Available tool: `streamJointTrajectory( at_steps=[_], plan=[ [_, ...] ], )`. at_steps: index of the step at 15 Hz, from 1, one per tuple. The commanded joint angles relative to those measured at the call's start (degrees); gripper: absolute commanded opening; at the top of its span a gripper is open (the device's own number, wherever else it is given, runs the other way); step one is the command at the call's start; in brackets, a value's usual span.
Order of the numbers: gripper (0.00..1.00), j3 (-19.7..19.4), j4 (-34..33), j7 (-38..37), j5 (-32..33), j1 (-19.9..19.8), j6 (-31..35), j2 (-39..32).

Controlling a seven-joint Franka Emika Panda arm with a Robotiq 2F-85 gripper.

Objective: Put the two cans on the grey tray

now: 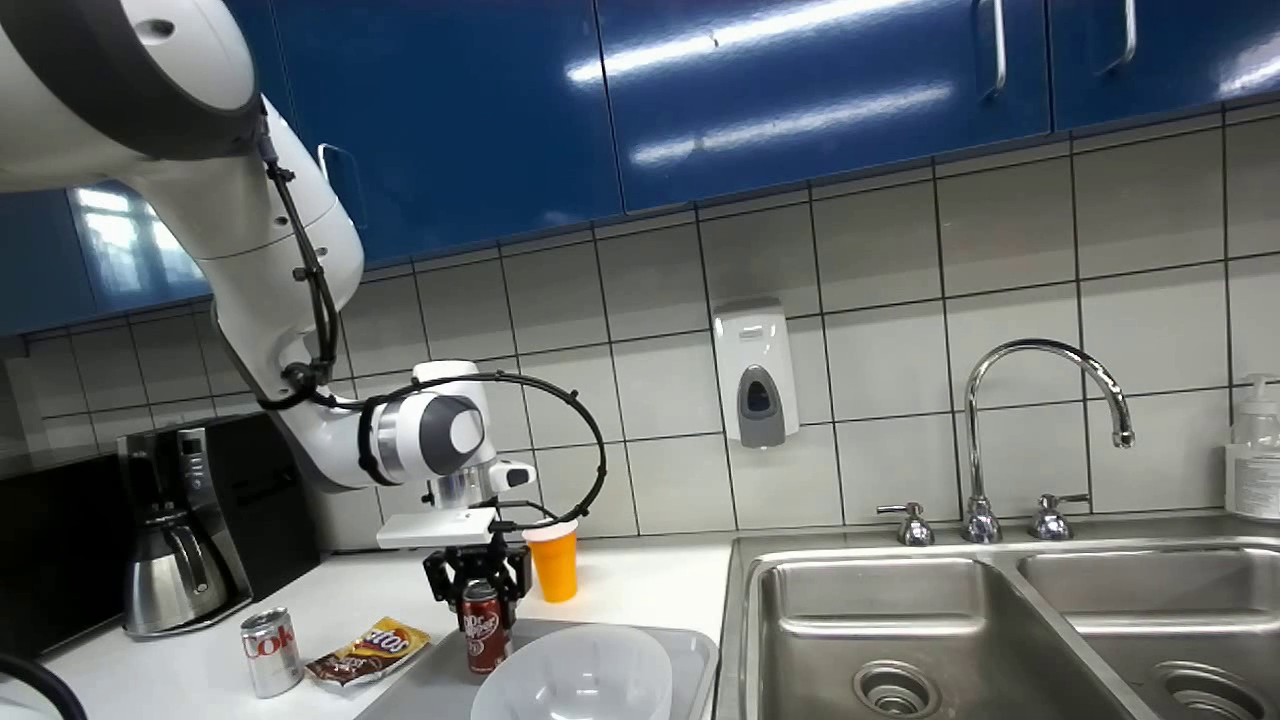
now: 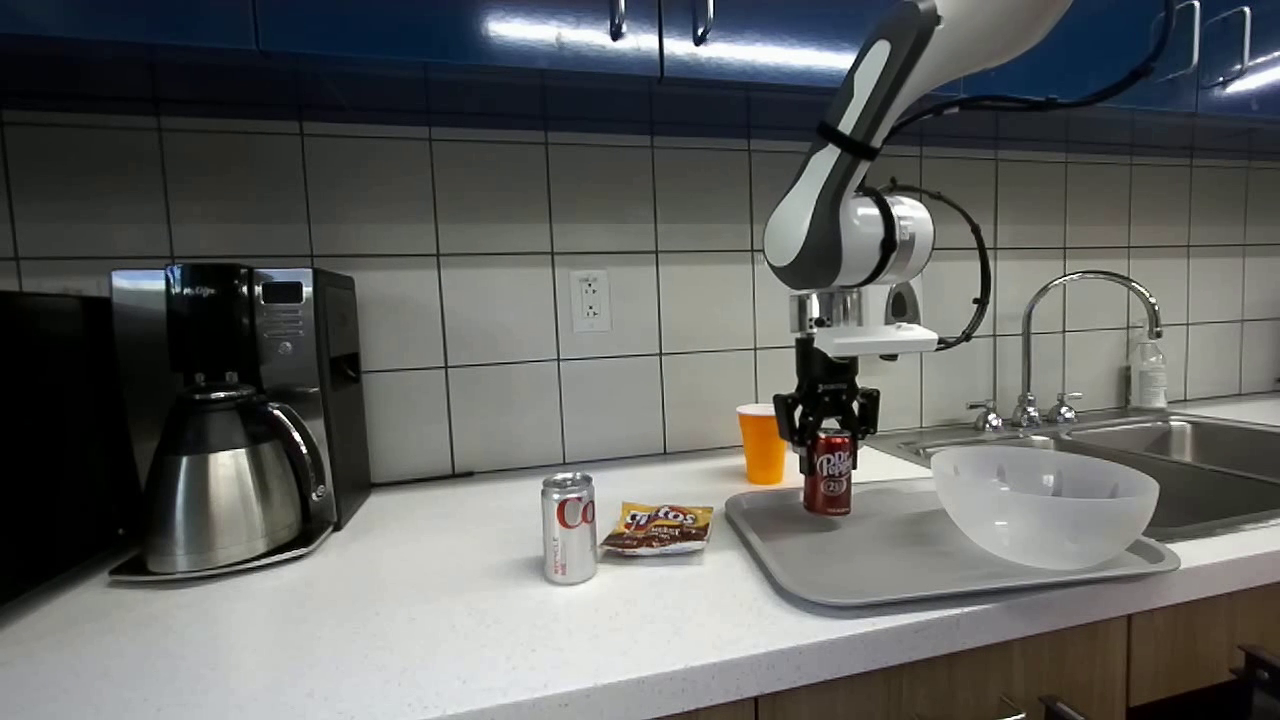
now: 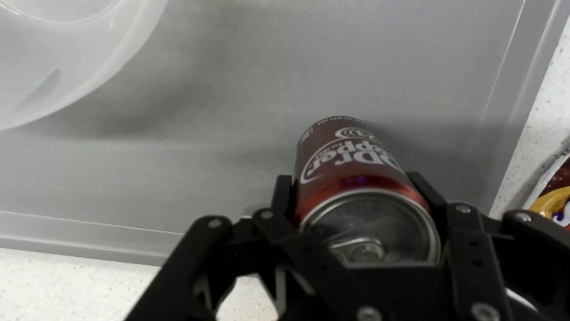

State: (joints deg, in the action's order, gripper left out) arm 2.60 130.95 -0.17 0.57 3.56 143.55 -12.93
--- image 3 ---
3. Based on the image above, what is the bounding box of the grey plastic tray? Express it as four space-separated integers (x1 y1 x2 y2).
0 0 563 265

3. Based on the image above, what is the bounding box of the red Dr Pepper can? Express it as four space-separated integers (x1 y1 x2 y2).
293 113 444 268

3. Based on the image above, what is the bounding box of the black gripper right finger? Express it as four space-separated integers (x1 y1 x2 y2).
407 169 570 321

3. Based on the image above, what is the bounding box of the brown yellow snack packet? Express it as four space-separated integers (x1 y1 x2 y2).
522 149 570 229

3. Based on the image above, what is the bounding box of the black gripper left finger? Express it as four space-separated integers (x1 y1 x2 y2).
125 172 358 321

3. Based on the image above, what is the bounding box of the translucent plastic bowl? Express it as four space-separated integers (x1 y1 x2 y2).
0 0 171 133

